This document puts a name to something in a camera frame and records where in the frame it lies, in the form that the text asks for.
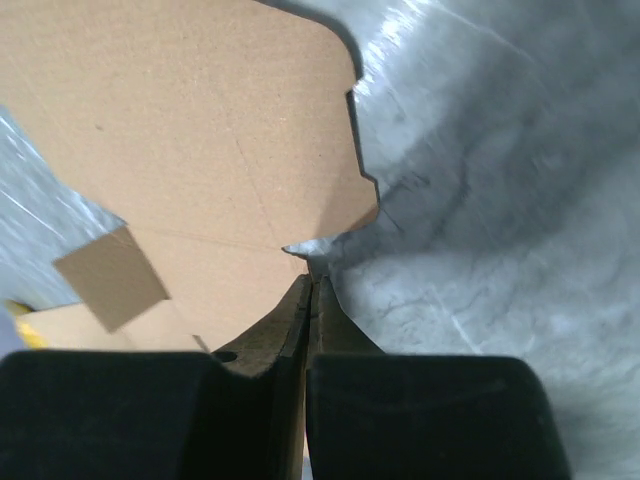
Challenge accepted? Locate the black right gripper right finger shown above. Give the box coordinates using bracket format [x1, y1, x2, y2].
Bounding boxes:
[306, 279, 571, 479]

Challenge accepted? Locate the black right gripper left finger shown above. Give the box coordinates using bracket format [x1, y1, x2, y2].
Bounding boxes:
[1, 275, 313, 479]

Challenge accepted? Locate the brown cardboard paper box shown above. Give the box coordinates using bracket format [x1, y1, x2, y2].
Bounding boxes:
[1, 1, 377, 350]

